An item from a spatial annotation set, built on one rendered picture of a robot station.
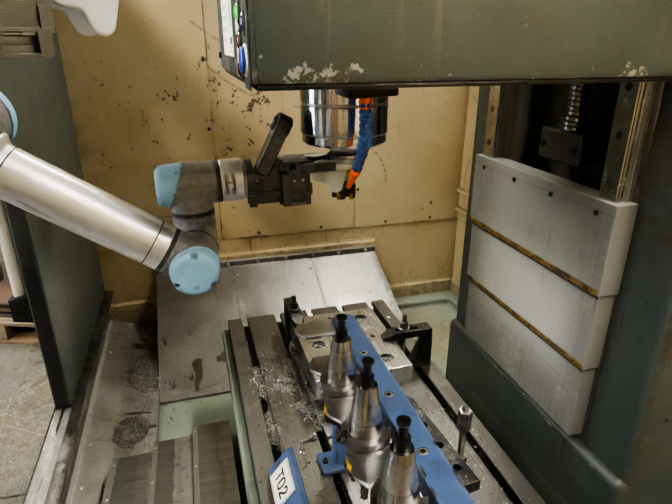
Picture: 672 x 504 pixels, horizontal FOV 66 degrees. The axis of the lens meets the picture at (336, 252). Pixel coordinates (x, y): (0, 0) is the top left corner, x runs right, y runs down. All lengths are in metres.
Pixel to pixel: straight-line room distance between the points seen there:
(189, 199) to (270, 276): 1.17
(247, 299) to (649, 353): 1.36
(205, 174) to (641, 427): 0.92
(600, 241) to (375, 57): 0.59
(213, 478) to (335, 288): 0.97
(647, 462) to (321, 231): 1.39
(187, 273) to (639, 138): 0.78
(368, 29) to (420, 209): 1.65
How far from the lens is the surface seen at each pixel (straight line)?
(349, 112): 0.90
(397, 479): 0.58
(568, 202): 1.11
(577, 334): 1.16
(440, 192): 2.26
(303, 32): 0.62
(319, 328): 0.91
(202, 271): 0.81
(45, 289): 1.41
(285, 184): 0.94
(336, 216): 2.12
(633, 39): 0.84
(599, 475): 1.26
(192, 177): 0.92
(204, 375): 1.81
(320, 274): 2.09
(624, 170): 1.03
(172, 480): 1.38
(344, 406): 0.74
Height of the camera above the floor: 1.68
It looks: 22 degrees down
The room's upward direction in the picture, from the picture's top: straight up
